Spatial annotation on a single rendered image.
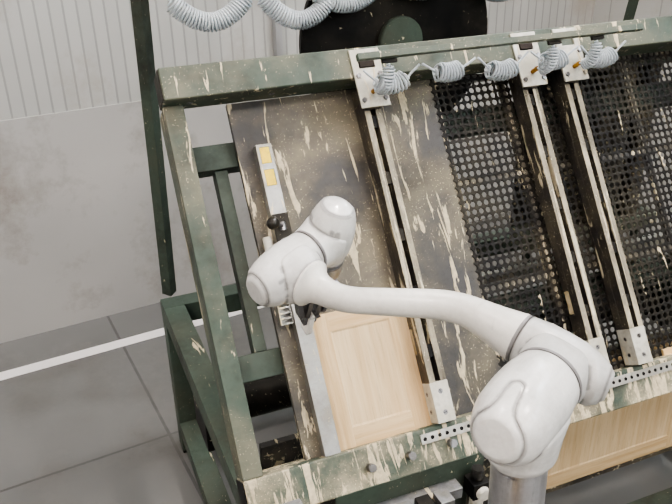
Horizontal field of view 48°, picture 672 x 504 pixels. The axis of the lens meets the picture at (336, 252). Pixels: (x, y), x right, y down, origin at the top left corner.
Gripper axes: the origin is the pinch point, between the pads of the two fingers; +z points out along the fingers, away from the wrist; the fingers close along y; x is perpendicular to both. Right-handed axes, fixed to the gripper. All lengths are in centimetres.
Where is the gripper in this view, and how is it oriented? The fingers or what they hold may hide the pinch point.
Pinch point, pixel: (308, 322)
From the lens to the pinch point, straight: 190.3
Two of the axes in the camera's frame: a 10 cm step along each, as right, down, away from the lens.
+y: -8.6, 2.5, -4.4
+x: 4.7, 7.1, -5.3
